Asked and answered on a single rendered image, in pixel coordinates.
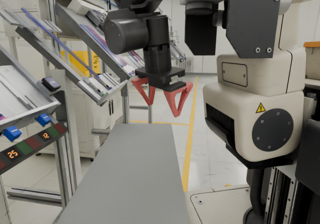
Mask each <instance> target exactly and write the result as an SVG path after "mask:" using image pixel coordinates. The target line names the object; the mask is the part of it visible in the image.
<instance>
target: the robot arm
mask: <svg viewBox="0 0 320 224"><path fill-rule="evenodd" d="M162 1H163V0H114V2H115V3H116V5H117V7H118V8H119V9H118V10H113V11H109V12H108V14H107V16H106V18H105V21H104V23H103V25H102V30H103V32H104V36H105V40H106V44H107V46H108V48H109V50H110V51H111V52H112V53H113V54H115V55H118V54H122V53H127V52H131V51H135V50H139V49H143V55H144V62H145V67H142V68H138V69H135V75H136V76H138V78H134V79H132V80H131V82H132V84H133V85H134V87H135V88H136V89H137V90H138V91H139V93H140V94H141V95H142V97H143V99H144V100H145V102H146V103H147V105H148V106H150V105H152V104H153V101H154V96H155V89H156V88H159V89H162V90H163V93H164V95H165V98H166V100H167V102H168V104H169V107H170V109H171V111H172V113H173V115H174V117H178V116H180V114H181V111H182V108H183V105H184V102H185V100H186V99H187V97H188V95H189V93H190V91H191V89H192V87H193V83H192V82H188V81H186V82H181V81H179V82H176V83H174V84H171V85H170V82H171V77H173V76H178V77H179V78H180V77H183V76H185V69H183V68H177V67H172V66H171V54H170V37H169V24H168V17H167V15H161V13H160V11H159V12H155V10H156V9H157V7H158V6H159V5H160V4H161V2H162ZM145 83H149V86H150V98H148V97H147V95H146V93H145V91H144V90H143V88H142V86H141V85H142V84H145ZM180 92H181V97H180V101H179V105H178V109H176V104H175V96H176V94H178V93H180Z"/></svg>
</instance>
